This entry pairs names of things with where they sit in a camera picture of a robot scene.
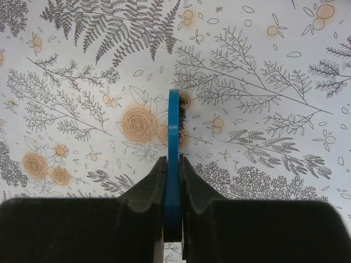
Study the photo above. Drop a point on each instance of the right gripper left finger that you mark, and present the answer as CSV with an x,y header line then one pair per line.
x,y
128,228

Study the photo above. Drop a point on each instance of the blue hand brush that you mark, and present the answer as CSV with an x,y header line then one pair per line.
x,y
172,221

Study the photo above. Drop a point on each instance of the floral table cloth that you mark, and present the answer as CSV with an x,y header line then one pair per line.
x,y
266,85

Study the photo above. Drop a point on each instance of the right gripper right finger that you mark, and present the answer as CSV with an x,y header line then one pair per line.
x,y
217,229

